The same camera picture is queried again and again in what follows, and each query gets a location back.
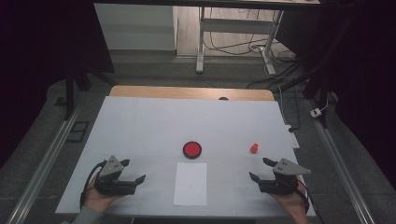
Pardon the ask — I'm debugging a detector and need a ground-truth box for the white panel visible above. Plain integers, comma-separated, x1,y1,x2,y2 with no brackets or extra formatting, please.
93,3,178,51

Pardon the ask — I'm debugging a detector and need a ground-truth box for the person's right hand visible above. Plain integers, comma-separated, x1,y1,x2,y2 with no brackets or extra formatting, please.
269,186,308,217

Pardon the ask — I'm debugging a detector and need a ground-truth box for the black floor frame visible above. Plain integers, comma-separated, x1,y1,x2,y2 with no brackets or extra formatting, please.
66,120,91,144

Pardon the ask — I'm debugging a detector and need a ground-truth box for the dark curtain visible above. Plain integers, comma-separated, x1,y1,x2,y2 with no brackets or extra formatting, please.
276,0,396,183
0,0,116,171

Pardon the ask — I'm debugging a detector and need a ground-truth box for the black floor cable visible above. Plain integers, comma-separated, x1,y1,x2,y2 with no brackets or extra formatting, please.
247,61,301,90
204,7,273,57

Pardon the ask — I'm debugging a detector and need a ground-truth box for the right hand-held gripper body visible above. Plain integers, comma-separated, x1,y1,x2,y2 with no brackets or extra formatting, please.
257,158,312,196

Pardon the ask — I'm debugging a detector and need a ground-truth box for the white metal desk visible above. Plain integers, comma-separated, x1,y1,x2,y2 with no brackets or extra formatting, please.
92,0,321,76

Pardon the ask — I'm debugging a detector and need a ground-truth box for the large white table cover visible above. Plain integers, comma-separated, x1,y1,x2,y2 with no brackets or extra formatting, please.
55,95,316,217

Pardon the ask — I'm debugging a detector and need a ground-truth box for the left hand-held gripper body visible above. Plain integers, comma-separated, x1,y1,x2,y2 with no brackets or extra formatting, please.
93,154,138,197

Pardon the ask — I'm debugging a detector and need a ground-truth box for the white paper sheet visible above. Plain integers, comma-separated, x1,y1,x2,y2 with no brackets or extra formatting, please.
173,161,208,207

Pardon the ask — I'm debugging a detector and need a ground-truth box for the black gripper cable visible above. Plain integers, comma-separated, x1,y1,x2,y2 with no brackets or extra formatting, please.
294,179,313,216
79,160,107,210

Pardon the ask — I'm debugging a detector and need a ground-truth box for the person's left hand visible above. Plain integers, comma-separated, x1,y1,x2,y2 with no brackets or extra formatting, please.
83,177,124,215

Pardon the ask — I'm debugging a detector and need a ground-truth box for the aluminium rail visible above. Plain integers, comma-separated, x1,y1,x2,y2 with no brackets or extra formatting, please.
304,98,376,224
6,92,87,224

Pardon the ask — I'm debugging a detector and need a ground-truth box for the white power strip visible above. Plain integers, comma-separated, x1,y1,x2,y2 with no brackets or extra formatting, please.
284,124,301,149

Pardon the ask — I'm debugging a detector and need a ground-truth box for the round red ink pad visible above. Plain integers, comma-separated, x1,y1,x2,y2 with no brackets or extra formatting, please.
182,141,203,160

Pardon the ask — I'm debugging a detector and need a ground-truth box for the black stand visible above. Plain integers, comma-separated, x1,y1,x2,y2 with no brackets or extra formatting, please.
64,60,120,121
279,46,332,129

